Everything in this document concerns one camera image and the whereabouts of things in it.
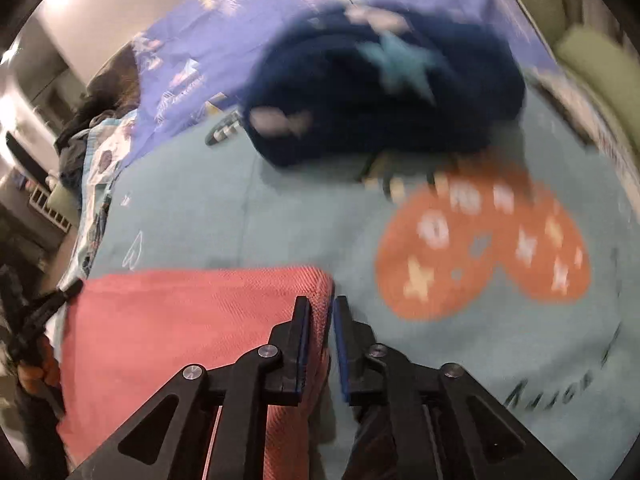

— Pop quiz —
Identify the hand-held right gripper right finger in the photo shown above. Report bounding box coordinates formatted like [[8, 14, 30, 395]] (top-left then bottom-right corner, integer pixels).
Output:
[[332, 296, 576, 480]]

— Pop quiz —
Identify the person's left hand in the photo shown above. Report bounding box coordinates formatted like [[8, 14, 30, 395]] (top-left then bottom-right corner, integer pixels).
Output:
[[20, 337, 62, 387]]

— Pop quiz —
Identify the purple printed sheet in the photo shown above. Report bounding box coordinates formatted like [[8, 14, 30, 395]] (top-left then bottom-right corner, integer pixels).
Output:
[[120, 0, 561, 171]]

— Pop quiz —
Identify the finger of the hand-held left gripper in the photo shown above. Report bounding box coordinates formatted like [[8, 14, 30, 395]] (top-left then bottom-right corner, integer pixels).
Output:
[[10, 277, 83, 361]]

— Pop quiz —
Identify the teal printed bed sheet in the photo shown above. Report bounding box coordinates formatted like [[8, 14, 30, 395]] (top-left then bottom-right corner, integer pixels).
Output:
[[80, 85, 640, 480]]

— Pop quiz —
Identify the pink shirt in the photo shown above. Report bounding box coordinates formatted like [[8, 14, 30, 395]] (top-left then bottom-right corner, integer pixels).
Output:
[[57, 266, 335, 480]]

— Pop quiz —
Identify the pile of dark clothes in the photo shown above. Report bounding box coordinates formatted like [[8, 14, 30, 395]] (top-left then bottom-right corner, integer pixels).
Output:
[[54, 120, 93, 186]]

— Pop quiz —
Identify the large green cushion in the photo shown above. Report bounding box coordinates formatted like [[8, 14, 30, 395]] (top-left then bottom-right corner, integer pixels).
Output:
[[555, 25, 640, 146]]

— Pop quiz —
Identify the white printed quilt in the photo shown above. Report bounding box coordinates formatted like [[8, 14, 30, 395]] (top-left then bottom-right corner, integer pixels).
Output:
[[60, 110, 138, 281]]

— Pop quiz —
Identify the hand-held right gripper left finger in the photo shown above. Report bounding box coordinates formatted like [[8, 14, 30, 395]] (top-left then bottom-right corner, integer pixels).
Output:
[[65, 296, 313, 480]]

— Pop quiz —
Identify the navy star blanket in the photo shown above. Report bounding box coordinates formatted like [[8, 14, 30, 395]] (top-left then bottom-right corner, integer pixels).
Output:
[[240, 2, 528, 171]]

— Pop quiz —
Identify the small green cushion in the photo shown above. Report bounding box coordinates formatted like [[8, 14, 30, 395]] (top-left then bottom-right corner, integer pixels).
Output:
[[47, 182, 81, 217]]

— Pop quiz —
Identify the brown blanket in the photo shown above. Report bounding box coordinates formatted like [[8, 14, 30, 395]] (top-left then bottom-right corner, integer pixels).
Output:
[[85, 45, 146, 121]]

